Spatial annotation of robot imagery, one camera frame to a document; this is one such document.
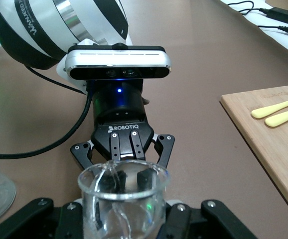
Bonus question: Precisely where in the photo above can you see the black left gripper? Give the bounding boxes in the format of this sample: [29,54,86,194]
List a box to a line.
[70,79,176,172]

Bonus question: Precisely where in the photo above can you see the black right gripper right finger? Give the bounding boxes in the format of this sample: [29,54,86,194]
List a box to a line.
[158,200,259,239]

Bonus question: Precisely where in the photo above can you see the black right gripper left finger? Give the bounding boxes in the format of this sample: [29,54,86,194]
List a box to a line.
[0,198,85,239]

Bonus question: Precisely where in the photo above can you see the clear glass beaker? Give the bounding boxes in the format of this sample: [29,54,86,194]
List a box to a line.
[78,160,171,239]

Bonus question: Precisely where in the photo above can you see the yellow plastic knife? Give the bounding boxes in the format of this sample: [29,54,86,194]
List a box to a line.
[251,94,288,119]

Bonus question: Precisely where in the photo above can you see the yellow plastic fork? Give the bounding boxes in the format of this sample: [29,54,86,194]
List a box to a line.
[265,106,288,127]

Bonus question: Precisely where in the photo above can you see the black power adapter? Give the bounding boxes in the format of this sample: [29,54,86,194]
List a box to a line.
[266,7,288,24]

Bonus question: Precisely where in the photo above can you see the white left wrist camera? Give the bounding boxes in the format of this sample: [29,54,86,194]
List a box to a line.
[66,45,172,81]

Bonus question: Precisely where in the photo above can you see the wooden cutting board with handle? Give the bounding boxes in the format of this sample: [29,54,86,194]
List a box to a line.
[220,84,288,222]

